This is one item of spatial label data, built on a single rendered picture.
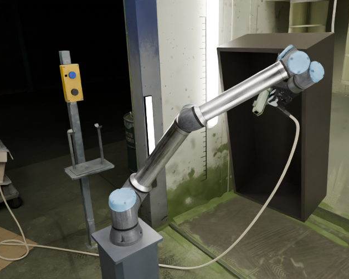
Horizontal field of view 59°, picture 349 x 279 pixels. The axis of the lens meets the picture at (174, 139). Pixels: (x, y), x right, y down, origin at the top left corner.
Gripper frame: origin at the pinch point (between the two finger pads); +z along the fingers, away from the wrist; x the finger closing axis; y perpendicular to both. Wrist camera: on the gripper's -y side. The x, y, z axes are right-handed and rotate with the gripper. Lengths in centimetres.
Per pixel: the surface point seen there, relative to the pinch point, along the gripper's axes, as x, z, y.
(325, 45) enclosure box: 36.4, -22.4, 11.0
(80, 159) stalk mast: -55, 114, -75
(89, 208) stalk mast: -80, 140, -49
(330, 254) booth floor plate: -33, 68, 128
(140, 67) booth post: 16, 67, -73
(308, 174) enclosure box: -13, 22, 55
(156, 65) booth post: 27, 70, -64
